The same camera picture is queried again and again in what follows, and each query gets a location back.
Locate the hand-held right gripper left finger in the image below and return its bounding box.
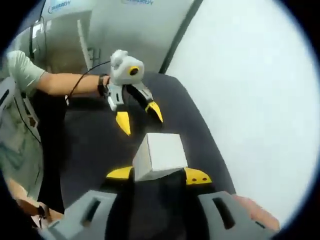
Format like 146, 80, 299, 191
39, 166, 136, 240

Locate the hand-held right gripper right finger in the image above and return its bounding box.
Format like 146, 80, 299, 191
183, 167, 267, 240

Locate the white cardboard box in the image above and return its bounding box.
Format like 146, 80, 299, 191
131, 132, 189, 182

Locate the person's left hand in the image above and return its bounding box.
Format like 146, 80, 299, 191
101, 74, 113, 96

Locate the person's right hand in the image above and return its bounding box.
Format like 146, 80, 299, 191
231, 194, 281, 232

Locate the black wristband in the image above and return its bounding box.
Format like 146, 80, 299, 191
97, 74, 106, 98
36, 204, 48, 220

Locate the black framed glass partition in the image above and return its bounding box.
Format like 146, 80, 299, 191
14, 0, 203, 76

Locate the person's light shirt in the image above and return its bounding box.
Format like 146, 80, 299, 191
0, 49, 47, 201

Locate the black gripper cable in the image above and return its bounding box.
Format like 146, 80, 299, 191
64, 59, 113, 101

